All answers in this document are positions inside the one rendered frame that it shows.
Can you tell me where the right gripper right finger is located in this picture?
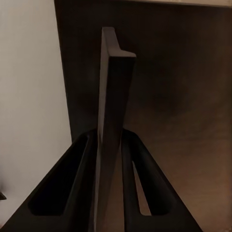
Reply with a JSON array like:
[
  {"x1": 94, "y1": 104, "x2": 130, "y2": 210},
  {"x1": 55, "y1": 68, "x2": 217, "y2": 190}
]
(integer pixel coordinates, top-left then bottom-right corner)
[{"x1": 121, "y1": 129, "x2": 203, "y2": 232}]

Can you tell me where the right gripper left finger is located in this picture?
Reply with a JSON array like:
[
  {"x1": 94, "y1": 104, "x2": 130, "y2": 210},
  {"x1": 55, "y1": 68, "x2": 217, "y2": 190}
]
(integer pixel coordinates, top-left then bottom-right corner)
[{"x1": 0, "y1": 129, "x2": 98, "y2": 232}]

